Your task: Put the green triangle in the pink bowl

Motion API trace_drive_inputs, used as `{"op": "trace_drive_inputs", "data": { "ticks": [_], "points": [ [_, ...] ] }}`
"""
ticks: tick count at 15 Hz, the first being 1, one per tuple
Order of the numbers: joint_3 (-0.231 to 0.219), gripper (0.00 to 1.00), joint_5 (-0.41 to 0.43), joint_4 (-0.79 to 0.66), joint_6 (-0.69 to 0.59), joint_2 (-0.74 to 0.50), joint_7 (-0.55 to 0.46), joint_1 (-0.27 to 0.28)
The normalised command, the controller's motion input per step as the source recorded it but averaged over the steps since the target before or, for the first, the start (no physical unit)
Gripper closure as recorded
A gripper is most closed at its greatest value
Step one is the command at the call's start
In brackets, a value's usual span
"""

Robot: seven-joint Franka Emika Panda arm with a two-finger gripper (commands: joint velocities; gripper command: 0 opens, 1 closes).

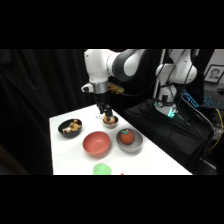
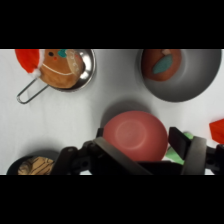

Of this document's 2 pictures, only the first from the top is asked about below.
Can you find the framed portrait picture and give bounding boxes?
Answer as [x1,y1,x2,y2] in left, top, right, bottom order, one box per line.
[203,64,224,84]

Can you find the blue glowing strip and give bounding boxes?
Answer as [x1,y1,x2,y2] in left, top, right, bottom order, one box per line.
[181,88,200,109]

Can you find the small silver bowl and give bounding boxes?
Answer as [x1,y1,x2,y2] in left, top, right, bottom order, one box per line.
[102,115,120,130]

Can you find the grey bowl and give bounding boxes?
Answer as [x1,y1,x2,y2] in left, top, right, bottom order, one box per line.
[115,128,144,154]

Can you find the pink bowl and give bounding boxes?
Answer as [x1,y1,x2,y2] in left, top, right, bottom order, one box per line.
[82,130,112,158]

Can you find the small orange toy food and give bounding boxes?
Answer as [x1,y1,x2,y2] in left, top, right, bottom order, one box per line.
[103,114,117,125]

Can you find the green triangle block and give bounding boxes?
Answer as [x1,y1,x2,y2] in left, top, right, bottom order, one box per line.
[92,162,113,176]

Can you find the black robot stand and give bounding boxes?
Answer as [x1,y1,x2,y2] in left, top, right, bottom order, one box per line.
[124,98,216,176]

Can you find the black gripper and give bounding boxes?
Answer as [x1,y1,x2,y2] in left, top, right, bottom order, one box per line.
[93,91,113,117]

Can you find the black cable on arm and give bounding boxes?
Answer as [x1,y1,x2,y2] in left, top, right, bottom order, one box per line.
[158,49,198,103]

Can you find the tan food pieces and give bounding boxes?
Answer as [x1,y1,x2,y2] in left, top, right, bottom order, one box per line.
[62,119,82,134]

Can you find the yellow cable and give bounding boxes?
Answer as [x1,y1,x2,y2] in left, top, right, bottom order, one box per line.
[208,108,223,152]

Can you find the black bowl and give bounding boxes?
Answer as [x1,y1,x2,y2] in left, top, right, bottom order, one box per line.
[57,118,83,139]

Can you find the orange toy fruit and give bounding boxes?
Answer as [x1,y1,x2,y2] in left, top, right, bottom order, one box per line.
[119,128,136,145]

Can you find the black curtain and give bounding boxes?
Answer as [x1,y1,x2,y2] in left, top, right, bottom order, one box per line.
[0,49,161,176]

